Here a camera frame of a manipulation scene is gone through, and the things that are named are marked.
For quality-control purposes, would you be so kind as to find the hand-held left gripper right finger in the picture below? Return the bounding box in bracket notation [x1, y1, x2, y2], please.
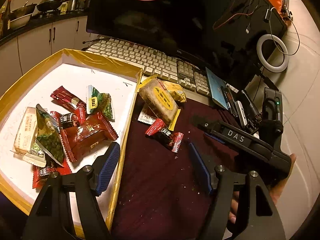
[188, 142, 287, 240]

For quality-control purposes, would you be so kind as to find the dark sauce bottle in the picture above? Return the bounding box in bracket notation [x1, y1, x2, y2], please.
[2, 0, 13, 34]

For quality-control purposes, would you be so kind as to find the black red marker pen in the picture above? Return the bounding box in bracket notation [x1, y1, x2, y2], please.
[226, 84, 238, 117]

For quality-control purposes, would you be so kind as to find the black camera gimbal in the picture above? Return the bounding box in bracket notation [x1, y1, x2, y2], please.
[237, 87, 285, 141]

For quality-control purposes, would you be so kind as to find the beige biscuit packet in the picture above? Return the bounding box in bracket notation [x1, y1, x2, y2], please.
[14, 107, 38, 155]

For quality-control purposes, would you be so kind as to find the maroon table cloth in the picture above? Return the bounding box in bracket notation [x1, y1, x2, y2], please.
[110, 90, 250, 240]

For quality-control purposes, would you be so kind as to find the white packet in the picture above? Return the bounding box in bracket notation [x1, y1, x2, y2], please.
[137, 104, 157, 126]

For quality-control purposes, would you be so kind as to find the white ring light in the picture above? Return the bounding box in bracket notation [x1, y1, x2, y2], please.
[256, 34, 290, 74]

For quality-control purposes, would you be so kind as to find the black computer monitor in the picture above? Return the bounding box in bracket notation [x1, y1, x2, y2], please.
[86, 0, 250, 80]

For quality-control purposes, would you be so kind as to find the white kitchen base cabinet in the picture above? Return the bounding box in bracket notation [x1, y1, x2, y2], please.
[0, 11, 100, 90]

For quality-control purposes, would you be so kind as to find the blue paper booklet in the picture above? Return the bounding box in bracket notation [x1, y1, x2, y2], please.
[205, 67, 229, 110]

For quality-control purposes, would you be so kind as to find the large red pastry packet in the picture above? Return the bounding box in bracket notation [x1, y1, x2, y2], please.
[60, 111, 118, 162]

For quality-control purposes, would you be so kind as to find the beige computer keyboard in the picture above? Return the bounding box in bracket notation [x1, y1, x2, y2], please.
[85, 37, 213, 97]

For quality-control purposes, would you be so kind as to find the dark red candy packet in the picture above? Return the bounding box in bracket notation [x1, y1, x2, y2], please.
[51, 86, 87, 116]

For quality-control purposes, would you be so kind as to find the black usb cable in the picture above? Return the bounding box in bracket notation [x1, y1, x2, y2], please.
[246, 0, 300, 56]

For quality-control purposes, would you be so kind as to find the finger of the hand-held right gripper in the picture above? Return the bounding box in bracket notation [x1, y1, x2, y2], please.
[204, 131, 227, 145]
[194, 119, 220, 132]

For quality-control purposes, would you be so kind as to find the steel kettle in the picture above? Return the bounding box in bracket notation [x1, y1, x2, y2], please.
[65, 0, 81, 12]

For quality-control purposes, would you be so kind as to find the yellow snack packet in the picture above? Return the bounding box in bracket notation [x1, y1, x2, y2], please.
[162, 80, 187, 103]

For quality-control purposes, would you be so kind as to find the yellow cardboard box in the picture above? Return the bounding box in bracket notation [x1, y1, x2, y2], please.
[0, 48, 145, 239]

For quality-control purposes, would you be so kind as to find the steel bowl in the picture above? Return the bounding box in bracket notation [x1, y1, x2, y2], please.
[9, 14, 33, 30]

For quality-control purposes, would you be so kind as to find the steel wok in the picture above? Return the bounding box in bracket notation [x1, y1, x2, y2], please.
[36, 0, 64, 12]

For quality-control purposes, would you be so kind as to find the clear cracker packet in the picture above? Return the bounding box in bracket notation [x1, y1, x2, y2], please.
[135, 77, 181, 130]

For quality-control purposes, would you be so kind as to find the person's right hand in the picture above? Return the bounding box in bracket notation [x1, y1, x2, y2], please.
[229, 154, 297, 224]

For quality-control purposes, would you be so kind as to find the red thin cable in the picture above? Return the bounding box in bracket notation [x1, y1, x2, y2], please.
[212, 0, 262, 31]

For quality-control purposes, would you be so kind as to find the white power bank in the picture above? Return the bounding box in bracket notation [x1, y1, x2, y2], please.
[235, 100, 251, 128]

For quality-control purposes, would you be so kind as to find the red black candy packet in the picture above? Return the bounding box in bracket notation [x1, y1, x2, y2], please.
[145, 118, 185, 153]
[32, 159, 72, 190]
[50, 107, 87, 130]

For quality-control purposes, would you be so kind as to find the black computer case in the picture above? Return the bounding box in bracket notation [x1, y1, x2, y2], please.
[225, 0, 288, 85]

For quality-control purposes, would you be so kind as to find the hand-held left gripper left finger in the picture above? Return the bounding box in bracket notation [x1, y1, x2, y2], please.
[22, 142, 121, 240]

